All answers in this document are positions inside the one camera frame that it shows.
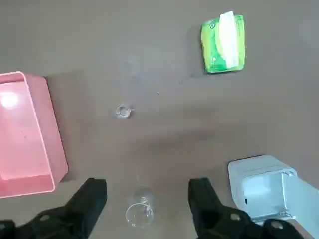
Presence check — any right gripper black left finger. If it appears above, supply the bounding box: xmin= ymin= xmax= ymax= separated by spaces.
xmin=0 ymin=177 xmax=108 ymax=239

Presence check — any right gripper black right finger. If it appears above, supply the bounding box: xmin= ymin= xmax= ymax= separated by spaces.
xmin=187 ymin=177 xmax=314 ymax=239

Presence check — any small glass beaker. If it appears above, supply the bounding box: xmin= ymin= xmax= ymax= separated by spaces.
xmin=115 ymin=104 xmax=137 ymax=120

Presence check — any white bin with lid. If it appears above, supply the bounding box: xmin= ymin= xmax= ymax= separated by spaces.
xmin=227 ymin=154 xmax=319 ymax=237

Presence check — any large glass beaker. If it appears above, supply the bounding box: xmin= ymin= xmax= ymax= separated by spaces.
xmin=125 ymin=185 xmax=155 ymax=229

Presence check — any pink plastic container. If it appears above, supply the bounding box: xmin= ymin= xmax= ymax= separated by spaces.
xmin=0 ymin=71 xmax=69 ymax=199

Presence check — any green tissue pack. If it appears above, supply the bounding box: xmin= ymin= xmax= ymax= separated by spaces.
xmin=200 ymin=14 xmax=246 ymax=75

